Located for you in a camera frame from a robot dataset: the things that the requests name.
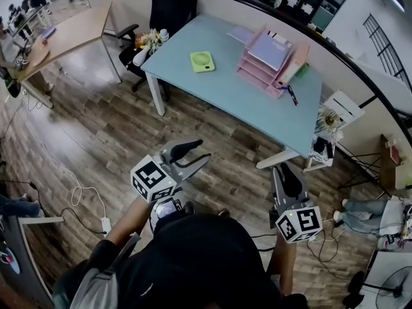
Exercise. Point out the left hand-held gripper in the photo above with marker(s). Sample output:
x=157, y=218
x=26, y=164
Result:
x=151, y=177

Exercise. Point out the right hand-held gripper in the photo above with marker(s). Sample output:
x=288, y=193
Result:
x=299, y=224

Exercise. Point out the pink desk organizer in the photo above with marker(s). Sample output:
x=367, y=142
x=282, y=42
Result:
x=254, y=72

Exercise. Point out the lavender notebook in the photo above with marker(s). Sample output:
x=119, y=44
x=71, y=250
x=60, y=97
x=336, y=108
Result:
x=239, y=34

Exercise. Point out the person's right forearm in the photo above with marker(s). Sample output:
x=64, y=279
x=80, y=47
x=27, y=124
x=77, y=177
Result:
x=286, y=262

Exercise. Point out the grey shoulder bag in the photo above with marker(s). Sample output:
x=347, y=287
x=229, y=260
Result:
x=96, y=288

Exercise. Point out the person's left forearm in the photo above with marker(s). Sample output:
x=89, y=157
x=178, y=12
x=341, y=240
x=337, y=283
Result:
x=128, y=224

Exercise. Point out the grey desk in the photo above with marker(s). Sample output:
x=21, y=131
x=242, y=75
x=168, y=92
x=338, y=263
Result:
x=22, y=262

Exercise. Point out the white table leg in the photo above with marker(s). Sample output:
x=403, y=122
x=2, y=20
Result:
x=156, y=92
x=277, y=159

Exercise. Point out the black and white patterned bag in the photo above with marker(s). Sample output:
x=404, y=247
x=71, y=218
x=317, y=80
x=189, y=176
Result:
x=317, y=156

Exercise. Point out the dried flower bouquet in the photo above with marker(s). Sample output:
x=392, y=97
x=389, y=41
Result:
x=328, y=119

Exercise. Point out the black metal stand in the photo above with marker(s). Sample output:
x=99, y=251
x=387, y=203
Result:
x=363, y=169

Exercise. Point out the black and red pen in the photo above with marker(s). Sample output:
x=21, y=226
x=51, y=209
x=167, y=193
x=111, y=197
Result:
x=293, y=96

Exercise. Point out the green portable fan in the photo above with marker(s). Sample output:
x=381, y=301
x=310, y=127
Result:
x=202, y=62

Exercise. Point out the blue pen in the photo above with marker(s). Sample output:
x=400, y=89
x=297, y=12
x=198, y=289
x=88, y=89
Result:
x=283, y=88

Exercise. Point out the white slotted crate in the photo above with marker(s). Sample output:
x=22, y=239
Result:
x=342, y=105

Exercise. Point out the wooden box shelf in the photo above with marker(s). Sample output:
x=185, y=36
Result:
x=386, y=172

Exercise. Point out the person's black clothing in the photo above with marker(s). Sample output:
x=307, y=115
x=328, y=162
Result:
x=199, y=262

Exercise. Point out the white power strip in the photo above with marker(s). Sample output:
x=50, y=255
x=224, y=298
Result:
x=106, y=225

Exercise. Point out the white vase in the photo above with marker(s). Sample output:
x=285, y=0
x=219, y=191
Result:
x=140, y=57

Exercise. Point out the red book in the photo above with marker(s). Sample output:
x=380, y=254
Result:
x=394, y=154

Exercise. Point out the black office chair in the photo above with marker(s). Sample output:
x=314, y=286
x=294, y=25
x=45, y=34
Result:
x=130, y=58

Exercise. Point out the pale flower bunch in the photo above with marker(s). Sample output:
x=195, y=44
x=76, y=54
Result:
x=153, y=39

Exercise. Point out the white bottle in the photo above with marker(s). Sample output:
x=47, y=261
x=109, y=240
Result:
x=164, y=34

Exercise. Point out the large lavender booklet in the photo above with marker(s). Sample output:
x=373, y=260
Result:
x=272, y=51

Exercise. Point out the black standing fan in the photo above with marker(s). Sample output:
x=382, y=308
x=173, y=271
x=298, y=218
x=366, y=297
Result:
x=392, y=288

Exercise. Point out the white paper with black clip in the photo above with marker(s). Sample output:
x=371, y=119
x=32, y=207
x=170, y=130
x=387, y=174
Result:
x=278, y=37

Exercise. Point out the black jacket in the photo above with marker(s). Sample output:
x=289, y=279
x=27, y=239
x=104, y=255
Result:
x=172, y=5

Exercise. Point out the wooden table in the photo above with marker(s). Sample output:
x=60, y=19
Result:
x=77, y=27

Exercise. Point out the purple pouch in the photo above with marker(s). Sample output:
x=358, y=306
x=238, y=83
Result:
x=48, y=32

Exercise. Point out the black camera with screen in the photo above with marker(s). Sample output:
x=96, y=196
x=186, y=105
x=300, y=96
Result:
x=167, y=208

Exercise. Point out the partition with black rail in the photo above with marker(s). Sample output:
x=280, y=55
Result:
x=225, y=5

